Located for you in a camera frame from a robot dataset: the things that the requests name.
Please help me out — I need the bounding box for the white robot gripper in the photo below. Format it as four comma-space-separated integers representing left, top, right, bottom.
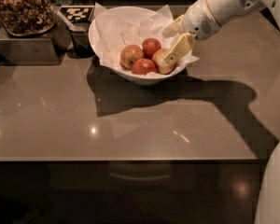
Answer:
161, 0, 221, 65

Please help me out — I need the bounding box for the right yellow-red apple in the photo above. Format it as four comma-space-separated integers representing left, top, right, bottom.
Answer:
152, 48, 176, 75

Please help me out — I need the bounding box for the yellow-red apple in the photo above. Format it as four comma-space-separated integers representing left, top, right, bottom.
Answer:
152, 48, 176, 75
120, 44, 144, 70

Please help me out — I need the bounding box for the back red apple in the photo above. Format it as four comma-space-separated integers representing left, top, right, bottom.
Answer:
142, 38, 161, 59

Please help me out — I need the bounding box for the red apple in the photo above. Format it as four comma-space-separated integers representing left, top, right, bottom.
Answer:
132, 58, 157, 75
142, 38, 161, 59

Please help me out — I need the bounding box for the front red apple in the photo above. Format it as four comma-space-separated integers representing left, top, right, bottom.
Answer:
132, 58, 157, 75

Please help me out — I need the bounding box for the white bowl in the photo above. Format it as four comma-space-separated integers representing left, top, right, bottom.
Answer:
88, 6, 193, 86

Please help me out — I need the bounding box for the left yellow-red apple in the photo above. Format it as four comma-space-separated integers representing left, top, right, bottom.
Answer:
120, 44, 144, 70

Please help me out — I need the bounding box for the white paper liner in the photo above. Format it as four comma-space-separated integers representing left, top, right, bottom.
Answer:
93, 2, 200, 77

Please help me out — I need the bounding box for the dark metal scoop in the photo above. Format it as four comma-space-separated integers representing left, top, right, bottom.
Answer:
50, 5, 88, 33

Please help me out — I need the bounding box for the black white marker tag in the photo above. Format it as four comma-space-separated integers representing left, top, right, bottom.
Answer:
59, 6, 94, 22

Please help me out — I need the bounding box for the glass jar of granola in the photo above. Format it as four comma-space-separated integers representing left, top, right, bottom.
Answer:
0, 0, 55, 37

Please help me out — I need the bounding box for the dark metal box stand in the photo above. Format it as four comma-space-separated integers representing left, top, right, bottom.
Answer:
0, 23, 71, 66

